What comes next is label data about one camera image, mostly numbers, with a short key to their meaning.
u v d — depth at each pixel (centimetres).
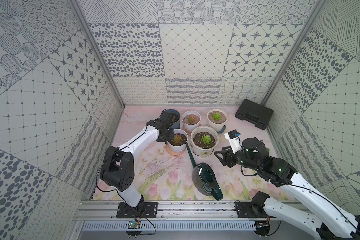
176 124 95
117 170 45
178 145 87
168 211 75
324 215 41
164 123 70
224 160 60
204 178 71
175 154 93
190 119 98
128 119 114
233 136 58
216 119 98
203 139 88
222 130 102
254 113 110
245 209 73
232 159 59
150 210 74
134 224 71
